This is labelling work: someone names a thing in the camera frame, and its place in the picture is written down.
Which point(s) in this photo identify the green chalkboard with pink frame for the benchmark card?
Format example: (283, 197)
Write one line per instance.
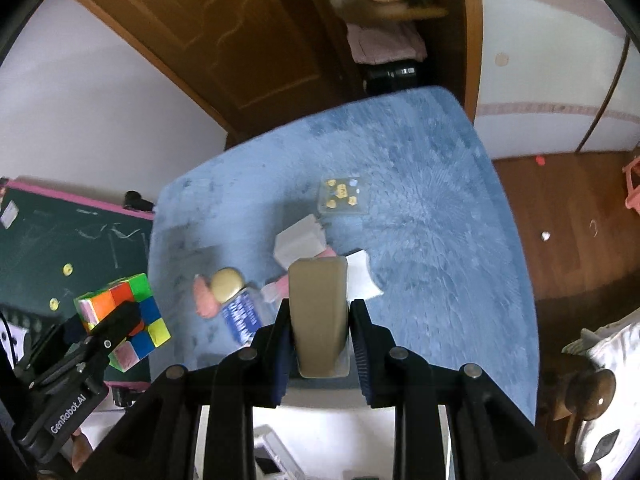
(50, 240)

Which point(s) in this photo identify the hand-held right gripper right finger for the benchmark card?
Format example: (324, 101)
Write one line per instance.
(362, 355)

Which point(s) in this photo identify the clear box with yellow pieces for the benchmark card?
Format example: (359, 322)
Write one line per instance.
(344, 196)

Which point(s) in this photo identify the white electronic device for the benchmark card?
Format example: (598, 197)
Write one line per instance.
(272, 455)

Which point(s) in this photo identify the pink soft toy piece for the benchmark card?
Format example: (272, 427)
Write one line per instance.
(204, 299)

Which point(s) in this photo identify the blue fluffy blanket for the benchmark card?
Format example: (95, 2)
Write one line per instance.
(425, 200)

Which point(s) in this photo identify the brown wooden door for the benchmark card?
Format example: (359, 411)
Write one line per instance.
(240, 45)

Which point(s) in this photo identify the wooden bedpost knob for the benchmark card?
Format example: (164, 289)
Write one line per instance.
(595, 392)

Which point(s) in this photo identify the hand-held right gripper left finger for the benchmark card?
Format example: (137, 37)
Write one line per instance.
(283, 355)

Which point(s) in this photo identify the multicoloured puzzle cube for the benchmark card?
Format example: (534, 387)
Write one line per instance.
(125, 291)

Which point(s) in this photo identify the white card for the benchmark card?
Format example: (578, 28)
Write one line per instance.
(362, 277)

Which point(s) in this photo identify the white bedding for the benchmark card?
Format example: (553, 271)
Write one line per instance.
(620, 355)

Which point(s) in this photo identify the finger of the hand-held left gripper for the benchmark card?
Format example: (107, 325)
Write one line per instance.
(120, 322)

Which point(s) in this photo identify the grey white small box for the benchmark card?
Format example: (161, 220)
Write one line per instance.
(299, 242)

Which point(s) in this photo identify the white wardrobe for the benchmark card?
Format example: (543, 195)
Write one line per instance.
(550, 60)

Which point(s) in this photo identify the black clip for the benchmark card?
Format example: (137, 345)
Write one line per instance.
(137, 201)
(125, 396)

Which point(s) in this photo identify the gold round tin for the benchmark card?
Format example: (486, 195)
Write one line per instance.
(226, 285)

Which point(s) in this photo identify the wooden shelf unit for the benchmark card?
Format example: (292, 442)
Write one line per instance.
(462, 35)

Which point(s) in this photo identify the black box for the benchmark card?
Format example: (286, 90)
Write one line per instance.
(390, 79)

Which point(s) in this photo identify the pink folded cloth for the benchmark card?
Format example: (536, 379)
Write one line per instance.
(385, 42)

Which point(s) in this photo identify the pink plastic stool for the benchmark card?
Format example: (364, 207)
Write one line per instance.
(632, 185)

